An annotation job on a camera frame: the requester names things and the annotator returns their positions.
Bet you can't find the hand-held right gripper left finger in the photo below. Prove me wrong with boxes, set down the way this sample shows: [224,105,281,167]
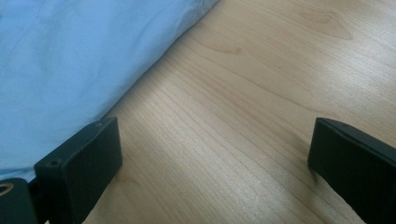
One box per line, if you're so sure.
[33,116,123,224]

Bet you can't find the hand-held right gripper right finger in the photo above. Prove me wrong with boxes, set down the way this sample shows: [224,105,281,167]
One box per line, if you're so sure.
[307,117,396,224]

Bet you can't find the light blue short-sleeved shirt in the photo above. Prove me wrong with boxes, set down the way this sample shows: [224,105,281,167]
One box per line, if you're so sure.
[0,0,219,183]

